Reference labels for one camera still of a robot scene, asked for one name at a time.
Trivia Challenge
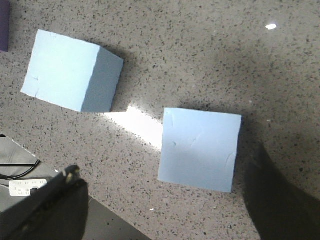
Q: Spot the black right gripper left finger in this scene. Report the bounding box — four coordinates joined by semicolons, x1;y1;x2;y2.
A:
0;165;89;240

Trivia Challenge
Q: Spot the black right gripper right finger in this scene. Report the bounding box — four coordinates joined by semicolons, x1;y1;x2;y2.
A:
243;144;320;240

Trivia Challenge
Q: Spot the smooth light blue foam block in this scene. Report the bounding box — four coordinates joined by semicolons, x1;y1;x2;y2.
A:
158;108;242;193

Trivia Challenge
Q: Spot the dented light blue foam block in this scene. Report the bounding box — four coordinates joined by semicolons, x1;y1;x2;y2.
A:
21;29;124;113

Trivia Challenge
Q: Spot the white label sticker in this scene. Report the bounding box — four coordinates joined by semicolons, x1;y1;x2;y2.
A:
9;178;48;197

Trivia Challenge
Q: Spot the purple foam block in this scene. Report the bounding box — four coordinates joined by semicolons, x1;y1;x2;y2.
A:
0;0;10;53

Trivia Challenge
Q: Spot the black cable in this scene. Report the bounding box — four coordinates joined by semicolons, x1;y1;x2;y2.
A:
0;134;42;180

